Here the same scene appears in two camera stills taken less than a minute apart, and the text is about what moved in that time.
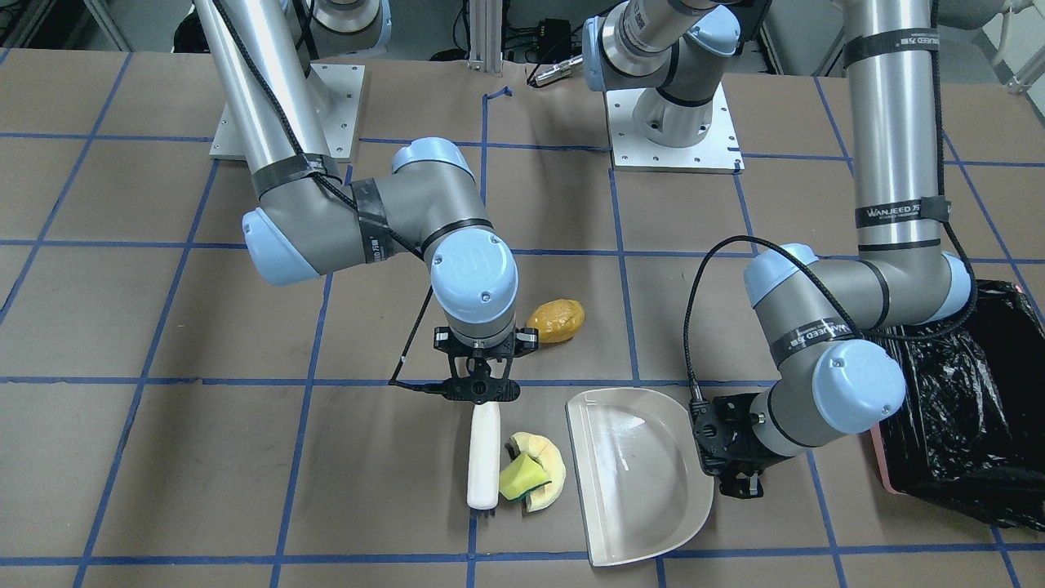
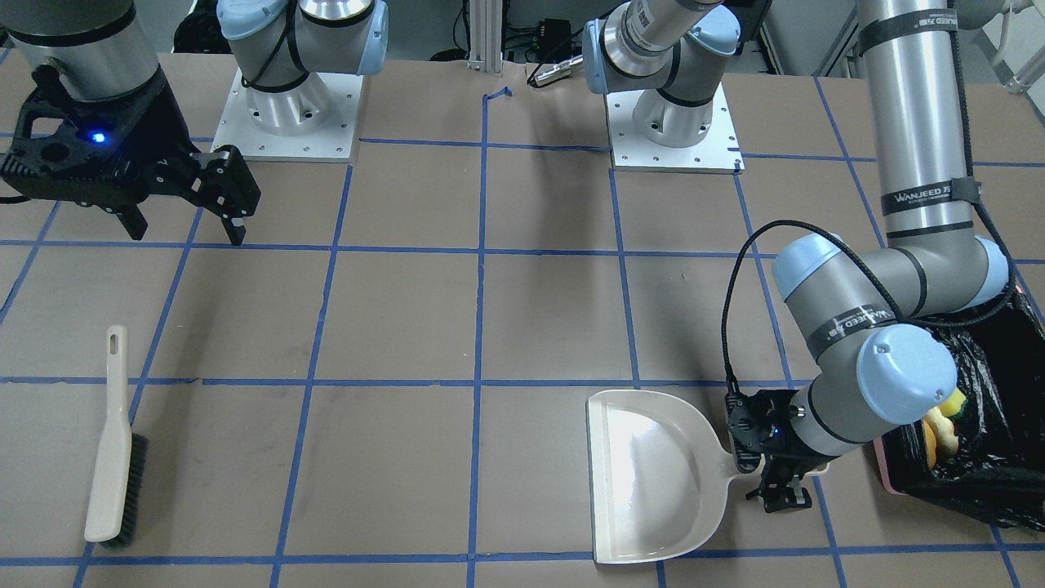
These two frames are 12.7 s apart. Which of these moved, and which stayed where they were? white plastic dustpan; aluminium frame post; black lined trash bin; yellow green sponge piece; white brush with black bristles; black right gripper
Moved: black right gripper; white plastic dustpan; yellow green sponge piece; white brush with black bristles
Stayed: black lined trash bin; aluminium frame post
